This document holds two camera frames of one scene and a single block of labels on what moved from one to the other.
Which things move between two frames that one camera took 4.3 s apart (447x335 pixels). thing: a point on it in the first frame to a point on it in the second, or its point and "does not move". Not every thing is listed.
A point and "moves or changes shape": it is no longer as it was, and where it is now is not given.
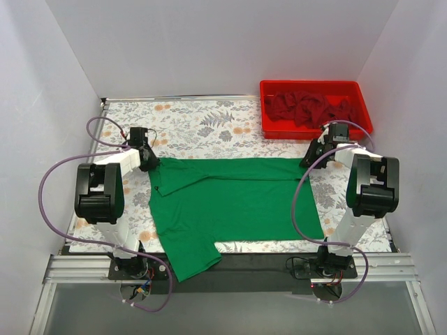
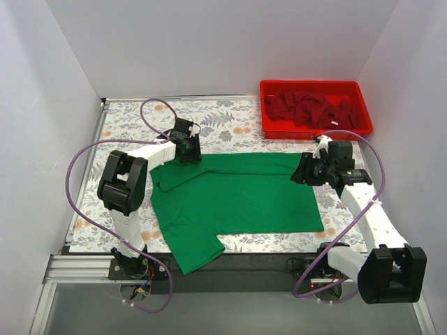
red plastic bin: (298, 109) does not move
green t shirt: (198, 202) moves or changes shape
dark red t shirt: (308, 109) does not move
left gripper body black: (150, 160) to (191, 149)
